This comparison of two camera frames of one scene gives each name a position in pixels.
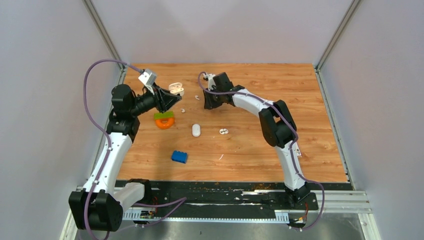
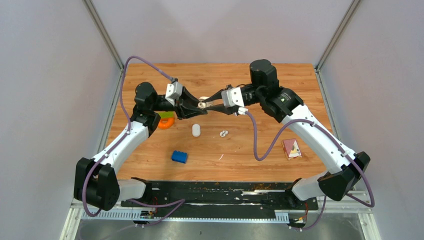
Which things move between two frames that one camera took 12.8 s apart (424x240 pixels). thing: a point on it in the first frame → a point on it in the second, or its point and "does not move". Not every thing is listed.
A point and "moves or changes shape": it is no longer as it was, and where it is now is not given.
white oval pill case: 196,130 does not move
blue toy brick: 179,156 does not move
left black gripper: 164,100 → 186,105
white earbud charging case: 176,88 moves or changes shape
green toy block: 165,115 does not move
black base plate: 260,196 does not move
